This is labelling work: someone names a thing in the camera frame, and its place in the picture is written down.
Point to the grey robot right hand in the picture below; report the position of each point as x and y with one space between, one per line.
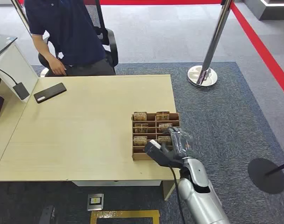
183 143

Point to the person's right hand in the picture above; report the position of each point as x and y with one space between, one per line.
56 66

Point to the brown wooden card holder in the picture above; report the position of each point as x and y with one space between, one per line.
138 156

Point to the person's right forearm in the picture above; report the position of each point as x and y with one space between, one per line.
40 46

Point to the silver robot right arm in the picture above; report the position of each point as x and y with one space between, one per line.
198 198

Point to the person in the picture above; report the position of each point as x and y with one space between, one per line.
69 31

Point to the black smartphone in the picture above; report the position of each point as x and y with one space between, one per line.
50 92

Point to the wooden desk leg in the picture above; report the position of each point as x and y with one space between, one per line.
168 189

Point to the black power adapter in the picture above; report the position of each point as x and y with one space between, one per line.
21 91

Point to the white laptop stand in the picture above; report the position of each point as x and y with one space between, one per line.
13 65

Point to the grey-blue floor rug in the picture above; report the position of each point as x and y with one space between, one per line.
226 123

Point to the black mesh office chair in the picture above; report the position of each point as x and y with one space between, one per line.
112 43

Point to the white desk underframe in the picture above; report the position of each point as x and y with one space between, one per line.
116 183

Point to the chrome stanchion with round base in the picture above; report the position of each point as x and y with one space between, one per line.
214 37

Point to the metal floor outlet plate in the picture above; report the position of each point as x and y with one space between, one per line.
95 201

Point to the grey raised platform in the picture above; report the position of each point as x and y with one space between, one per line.
273 12

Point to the chrome stanchion post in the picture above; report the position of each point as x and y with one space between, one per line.
20 14

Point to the yellow floor tape frame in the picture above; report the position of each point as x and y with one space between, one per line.
123 213

